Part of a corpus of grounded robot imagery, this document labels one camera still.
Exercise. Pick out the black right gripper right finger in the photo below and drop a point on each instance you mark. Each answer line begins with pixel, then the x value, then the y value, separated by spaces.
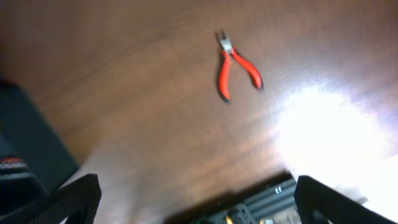
pixel 317 203

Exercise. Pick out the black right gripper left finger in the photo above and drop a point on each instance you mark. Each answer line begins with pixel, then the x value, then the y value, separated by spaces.
pixel 75 203

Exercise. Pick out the orange socket bit rail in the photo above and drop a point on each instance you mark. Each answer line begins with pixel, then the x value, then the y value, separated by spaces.
pixel 13 167

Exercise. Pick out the black open storage box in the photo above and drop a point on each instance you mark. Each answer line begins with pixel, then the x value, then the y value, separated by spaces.
pixel 26 134

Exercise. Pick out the black aluminium frame rail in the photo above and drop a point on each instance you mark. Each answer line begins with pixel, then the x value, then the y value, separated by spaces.
pixel 254 204

